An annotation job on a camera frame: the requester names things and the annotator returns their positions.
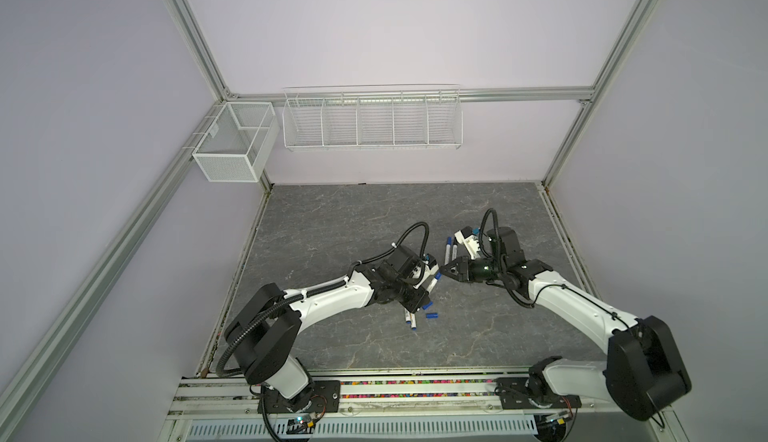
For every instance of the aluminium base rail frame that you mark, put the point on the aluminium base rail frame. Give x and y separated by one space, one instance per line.
415 393

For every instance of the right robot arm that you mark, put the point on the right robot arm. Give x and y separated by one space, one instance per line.
642 371

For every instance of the white mesh box basket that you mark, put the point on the white mesh box basket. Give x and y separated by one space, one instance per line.
238 142

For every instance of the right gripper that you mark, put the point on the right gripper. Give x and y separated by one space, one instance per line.
462 265

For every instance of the white wire rack basket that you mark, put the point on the white wire rack basket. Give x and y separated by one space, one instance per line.
373 117

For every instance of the white vented cable duct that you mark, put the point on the white vented cable duct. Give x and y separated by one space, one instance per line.
373 428

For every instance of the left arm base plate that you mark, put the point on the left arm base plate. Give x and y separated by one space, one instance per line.
319 396

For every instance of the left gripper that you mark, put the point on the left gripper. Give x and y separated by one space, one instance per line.
419 297

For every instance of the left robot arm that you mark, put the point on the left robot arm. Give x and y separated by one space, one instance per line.
260 339

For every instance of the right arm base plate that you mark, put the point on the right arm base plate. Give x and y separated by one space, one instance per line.
526 392

